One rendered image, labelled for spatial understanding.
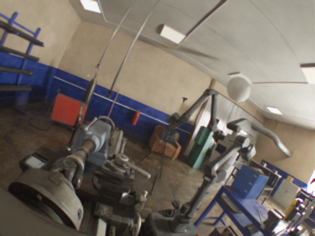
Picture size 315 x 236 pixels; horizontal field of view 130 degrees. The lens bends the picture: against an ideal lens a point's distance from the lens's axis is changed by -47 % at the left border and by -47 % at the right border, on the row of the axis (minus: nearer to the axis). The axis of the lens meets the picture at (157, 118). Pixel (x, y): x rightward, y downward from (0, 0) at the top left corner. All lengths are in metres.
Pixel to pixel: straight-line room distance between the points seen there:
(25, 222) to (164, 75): 5.01
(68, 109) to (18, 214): 3.58
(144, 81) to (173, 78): 1.06
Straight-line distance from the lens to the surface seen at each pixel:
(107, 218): 0.81
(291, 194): 6.69
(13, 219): 0.20
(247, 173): 2.14
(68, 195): 0.43
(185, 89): 5.23
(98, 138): 0.99
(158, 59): 5.10
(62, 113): 3.77
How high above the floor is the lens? 1.51
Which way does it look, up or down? 5 degrees down
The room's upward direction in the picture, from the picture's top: 24 degrees clockwise
